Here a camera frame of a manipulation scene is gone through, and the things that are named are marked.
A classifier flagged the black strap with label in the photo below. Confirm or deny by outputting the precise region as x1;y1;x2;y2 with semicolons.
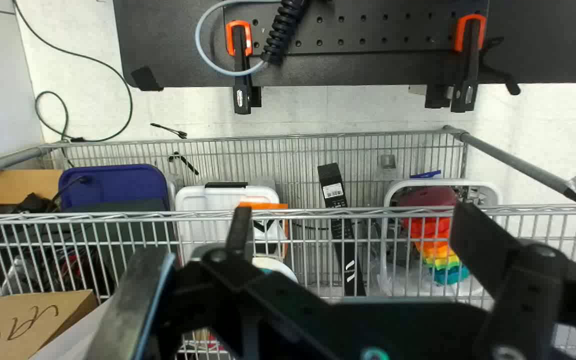
317;161;368;296

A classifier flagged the white cable loop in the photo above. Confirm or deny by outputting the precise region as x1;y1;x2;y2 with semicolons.
195;0;285;80

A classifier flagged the orange black clamp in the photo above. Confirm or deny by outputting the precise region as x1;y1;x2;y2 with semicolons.
422;12;525;114
223;18;264;116

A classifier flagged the rainbow stacking toy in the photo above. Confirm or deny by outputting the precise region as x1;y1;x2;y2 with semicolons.
406;215;473;287

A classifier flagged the dark blue bin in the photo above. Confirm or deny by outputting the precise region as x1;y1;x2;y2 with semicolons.
56;164;174;214

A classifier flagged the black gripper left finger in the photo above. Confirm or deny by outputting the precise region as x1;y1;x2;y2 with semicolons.
200;203;304;321

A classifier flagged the metal wire shelf rack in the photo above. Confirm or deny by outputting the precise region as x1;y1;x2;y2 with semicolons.
0;123;576;360

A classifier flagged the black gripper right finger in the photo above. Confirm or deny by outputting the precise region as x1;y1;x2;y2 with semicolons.
448;200;567;335

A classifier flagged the white plastic container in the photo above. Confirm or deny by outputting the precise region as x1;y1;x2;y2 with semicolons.
174;181;285;264

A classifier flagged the cardboard box with writing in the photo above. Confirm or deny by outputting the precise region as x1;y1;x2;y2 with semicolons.
0;287;100;360

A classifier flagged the small plain cardboard box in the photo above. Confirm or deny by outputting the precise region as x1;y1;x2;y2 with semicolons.
0;168;66;209

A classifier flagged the grey floor cable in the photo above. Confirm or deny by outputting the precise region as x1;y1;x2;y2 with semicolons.
11;0;136;146

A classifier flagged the black perforated table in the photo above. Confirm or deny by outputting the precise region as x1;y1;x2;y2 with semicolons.
113;0;576;89

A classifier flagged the clear plastic tub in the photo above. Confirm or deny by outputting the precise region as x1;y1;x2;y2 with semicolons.
379;175;505;296

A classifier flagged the black corrugated cable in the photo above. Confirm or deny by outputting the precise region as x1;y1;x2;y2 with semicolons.
260;0;308;68

